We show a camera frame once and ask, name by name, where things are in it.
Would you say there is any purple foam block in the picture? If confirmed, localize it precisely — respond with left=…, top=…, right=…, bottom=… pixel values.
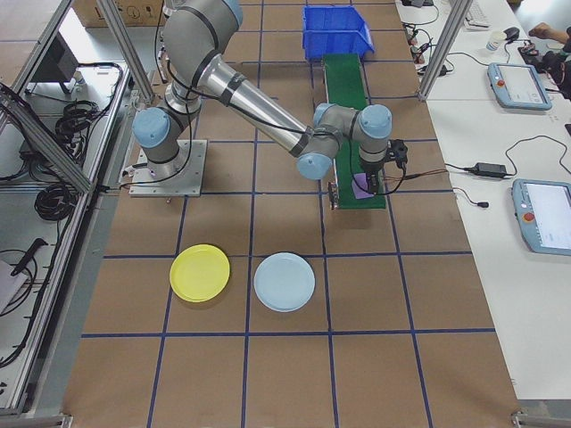
left=351, top=175, right=377, bottom=201

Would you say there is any bystander bare forearm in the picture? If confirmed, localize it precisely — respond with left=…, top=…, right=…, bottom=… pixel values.
left=546, top=27, right=571, bottom=51

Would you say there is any light blue plastic plate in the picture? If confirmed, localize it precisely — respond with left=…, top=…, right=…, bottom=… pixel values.
left=252, top=251, right=317, bottom=314

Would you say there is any yellow plastic plate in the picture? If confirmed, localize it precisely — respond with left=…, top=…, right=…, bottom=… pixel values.
left=170, top=243, right=232, bottom=304

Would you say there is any bystander bare hand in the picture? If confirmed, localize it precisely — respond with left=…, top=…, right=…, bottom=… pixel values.
left=527, top=21, right=555, bottom=40

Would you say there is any green conveyor belt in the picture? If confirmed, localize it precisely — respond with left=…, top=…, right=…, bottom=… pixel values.
left=321, top=53, right=388, bottom=212

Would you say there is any black power adapter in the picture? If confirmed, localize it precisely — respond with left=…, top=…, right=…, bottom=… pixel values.
left=475, top=161, right=509, bottom=178

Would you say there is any power strip with plugs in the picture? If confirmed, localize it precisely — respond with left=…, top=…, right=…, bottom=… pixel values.
left=402, top=20, right=436, bottom=66

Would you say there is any blue plastic storage bin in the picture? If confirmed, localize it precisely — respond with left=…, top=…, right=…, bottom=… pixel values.
left=302, top=4, right=376, bottom=62

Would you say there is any blue grey teach pendant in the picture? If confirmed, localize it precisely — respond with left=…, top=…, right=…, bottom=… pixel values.
left=510, top=178, right=571, bottom=257
left=486, top=62, right=554, bottom=112

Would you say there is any white paper cup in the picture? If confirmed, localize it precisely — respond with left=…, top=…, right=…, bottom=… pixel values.
left=486, top=29, right=508, bottom=54

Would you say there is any white keyboard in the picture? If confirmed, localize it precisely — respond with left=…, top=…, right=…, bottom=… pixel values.
left=464, top=1, right=491, bottom=30

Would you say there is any black electronics box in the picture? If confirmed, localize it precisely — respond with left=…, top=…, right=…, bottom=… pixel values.
left=518, top=39, right=544, bottom=60

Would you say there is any bystander dark shirt torso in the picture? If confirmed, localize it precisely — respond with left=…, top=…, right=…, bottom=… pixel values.
left=537, top=42, right=571, bottom=102

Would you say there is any aluminium corner bar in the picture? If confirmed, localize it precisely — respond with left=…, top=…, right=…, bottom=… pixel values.
left=0, top=412, right=73, bottom=428
left=509, top=406, right=571, bottom=428

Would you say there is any black handheld tool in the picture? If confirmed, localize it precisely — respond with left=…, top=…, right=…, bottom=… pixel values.
left=9, top=238, right=49, bottom=276

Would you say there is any white paper sheet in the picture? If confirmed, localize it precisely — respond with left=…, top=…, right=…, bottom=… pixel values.
left=0, top=259, right=29, bottom=316

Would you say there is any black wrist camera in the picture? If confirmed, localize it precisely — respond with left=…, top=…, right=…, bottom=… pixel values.
left=386, top=139, right=410, bottom=169

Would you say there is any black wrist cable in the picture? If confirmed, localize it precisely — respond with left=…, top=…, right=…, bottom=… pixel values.
left=377, top=165, right=408, bottom=196

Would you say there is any black cable with plug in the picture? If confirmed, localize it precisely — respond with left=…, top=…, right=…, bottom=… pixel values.
left=451, top=186, right=491, bottom=210

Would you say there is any black adapter cable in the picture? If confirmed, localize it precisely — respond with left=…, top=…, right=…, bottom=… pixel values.
left=445, top=136, right=571, bottom=178

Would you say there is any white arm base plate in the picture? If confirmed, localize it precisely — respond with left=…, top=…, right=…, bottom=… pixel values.
left=128, top=139, right=209, bottom=198

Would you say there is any black cable coil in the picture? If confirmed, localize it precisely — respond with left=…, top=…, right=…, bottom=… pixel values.
left=54, top=100, right=112, bottom=151
left=34, top=184, right=76, bottom=223

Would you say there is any V-shaped metal bar frame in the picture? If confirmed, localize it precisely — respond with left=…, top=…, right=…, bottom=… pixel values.
left=0, top=0, right=135, bottom=418

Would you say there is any black monitor inside frame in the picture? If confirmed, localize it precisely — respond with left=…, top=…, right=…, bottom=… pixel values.
left=29, top=29, right=81, bottom=85

